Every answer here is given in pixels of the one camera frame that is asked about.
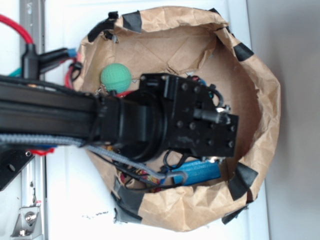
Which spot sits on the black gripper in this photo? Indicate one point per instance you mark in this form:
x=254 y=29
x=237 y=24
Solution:
x=196 y=121

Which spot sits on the silver keys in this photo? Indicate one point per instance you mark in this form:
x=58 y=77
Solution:
x=102 y=91

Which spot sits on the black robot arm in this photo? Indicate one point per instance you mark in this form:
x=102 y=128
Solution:
x=131 y=124

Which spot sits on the blue rectangular block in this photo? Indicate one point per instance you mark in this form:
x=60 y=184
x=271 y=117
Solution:
x=197 y=172

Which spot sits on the brown paper bag bin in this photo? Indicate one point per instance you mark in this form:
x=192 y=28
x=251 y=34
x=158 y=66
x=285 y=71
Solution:
x=180 y=40

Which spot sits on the green dimpled ball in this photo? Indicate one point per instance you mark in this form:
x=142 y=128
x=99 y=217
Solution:
x=116 y=77

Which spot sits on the multicolour twisted rope toy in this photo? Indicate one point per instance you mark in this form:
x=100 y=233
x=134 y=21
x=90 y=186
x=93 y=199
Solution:
x=133 y=178

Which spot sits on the black cable connector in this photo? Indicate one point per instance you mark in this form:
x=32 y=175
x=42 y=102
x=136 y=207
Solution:
x=33 y=64

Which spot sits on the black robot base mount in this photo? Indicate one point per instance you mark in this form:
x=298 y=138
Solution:
x=12 y=161

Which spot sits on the silver corner bracket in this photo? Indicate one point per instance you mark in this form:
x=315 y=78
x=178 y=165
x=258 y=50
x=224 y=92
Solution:
x=28 y=224

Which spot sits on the aluminium extrusion rail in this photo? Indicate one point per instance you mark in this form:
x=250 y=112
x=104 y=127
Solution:
x=33 y=176

